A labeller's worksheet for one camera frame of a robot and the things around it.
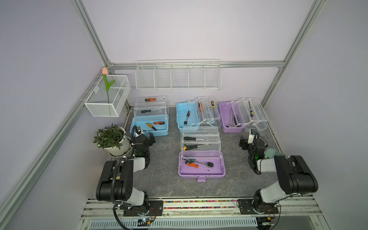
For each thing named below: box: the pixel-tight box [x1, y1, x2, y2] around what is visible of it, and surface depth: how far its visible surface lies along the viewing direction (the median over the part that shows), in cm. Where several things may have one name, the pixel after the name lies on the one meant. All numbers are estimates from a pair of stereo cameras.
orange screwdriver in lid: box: [144, 98, 162, 103], surface depth 111 cm
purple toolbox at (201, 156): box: [178, 126, 226, 183], surface depth 89 cm
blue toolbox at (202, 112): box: [175, 96, 222, 134], surface depth 111 cm
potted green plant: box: [92, 123, 132, 158], surface depth 84 cm
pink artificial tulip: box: [102, 67, 116, 104], surface depth 87 cm
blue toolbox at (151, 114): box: [129, 96, 170, 137], surface depth 111 cm
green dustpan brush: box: [264, 148, 286, 159], surface depth 96 cm
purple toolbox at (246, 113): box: [218, 97, 269, 133], surface depth 107 cm
